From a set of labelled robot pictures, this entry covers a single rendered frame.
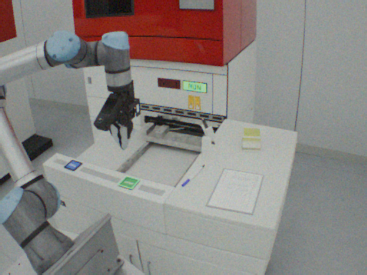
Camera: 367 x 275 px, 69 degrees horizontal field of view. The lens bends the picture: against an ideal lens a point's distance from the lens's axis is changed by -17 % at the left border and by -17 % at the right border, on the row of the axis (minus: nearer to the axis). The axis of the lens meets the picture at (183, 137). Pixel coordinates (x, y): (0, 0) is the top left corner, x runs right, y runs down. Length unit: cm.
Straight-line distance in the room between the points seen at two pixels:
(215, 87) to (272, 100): 161
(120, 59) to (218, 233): 58
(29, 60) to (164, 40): 75
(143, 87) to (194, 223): 83
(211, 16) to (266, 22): 155
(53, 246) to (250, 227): 55
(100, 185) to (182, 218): 31
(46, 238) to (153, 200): 37
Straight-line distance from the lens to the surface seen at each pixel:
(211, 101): 145
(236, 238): 96
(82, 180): 115
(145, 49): 145
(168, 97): 153
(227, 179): 106
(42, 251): 84
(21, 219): 86
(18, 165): 99
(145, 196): 101
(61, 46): 75
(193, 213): 95
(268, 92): 296
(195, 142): 144
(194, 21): 132
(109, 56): 86
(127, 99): 95
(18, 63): 83
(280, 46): 283
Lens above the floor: 160
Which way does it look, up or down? 29 degrees down
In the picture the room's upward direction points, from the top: 2 degrees counter-clockwise
